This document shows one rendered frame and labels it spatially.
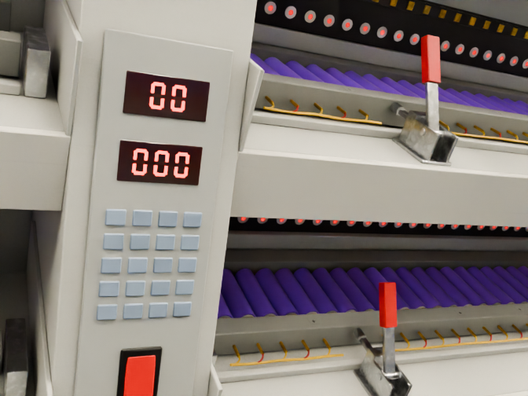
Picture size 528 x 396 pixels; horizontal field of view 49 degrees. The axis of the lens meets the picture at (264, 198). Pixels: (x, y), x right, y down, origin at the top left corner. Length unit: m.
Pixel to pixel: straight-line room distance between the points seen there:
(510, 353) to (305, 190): 0.32
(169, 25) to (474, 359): 0.41
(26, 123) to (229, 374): 0.23
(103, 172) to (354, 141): 0.19
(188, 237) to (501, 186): 0.25
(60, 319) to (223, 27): 0.18
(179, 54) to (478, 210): 0.27
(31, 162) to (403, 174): 0.24
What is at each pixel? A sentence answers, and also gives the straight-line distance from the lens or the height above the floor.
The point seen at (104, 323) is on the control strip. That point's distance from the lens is 0.34.
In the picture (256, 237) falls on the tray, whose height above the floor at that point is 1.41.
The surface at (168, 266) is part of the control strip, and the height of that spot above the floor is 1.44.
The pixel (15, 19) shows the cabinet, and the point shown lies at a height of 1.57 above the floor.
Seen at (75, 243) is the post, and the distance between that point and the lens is 0.32.
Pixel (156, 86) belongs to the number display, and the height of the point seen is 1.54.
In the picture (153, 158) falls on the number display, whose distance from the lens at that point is 0.32.
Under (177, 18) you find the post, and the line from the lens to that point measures 0.32.
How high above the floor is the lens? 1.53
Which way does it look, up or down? 9 degrees down
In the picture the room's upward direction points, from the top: 8 degrees clockwise
